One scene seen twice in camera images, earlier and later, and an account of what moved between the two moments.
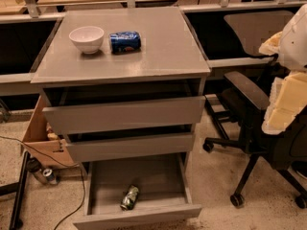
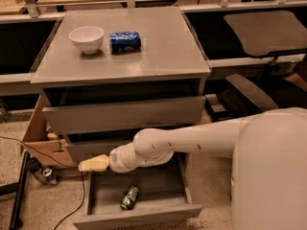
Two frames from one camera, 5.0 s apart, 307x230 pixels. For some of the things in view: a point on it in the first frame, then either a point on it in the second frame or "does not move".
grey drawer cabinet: x=123 y=84 does not move
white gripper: x=295 y=43 → x=117 y=161
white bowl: x=88 y=38 does not move
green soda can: x=129 y=196 does not move
